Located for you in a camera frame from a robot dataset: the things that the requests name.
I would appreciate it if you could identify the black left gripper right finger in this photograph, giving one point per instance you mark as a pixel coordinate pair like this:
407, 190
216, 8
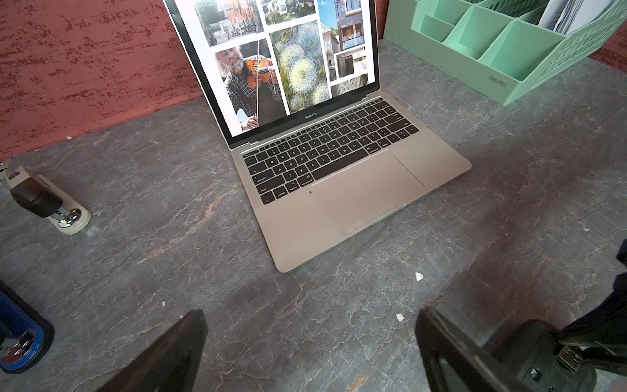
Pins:
453, 362

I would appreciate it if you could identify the small usb mouse receiver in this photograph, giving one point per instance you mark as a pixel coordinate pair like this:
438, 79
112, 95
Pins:
570, 357

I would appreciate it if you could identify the white paper stack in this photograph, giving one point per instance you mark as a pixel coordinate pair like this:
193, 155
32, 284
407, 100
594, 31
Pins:
567, 16

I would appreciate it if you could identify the beige black stapler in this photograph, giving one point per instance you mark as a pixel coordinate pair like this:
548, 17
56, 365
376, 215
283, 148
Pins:
41, 197

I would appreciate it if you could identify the silver laptop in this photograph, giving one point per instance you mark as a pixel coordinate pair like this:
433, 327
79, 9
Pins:
321, 150

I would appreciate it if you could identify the green plastic desk organizer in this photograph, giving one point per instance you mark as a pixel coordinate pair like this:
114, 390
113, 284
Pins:
495, 47

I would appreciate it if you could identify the blue black stapler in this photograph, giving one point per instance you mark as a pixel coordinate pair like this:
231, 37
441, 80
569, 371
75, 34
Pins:
25, 335

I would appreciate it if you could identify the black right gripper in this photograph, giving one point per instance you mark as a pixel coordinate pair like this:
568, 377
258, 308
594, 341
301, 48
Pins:
600, 335

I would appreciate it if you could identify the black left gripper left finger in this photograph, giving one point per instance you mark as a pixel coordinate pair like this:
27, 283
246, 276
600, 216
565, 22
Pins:
171, 363

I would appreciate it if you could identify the black wireless mouse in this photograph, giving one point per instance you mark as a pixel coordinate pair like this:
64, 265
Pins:
530, 354

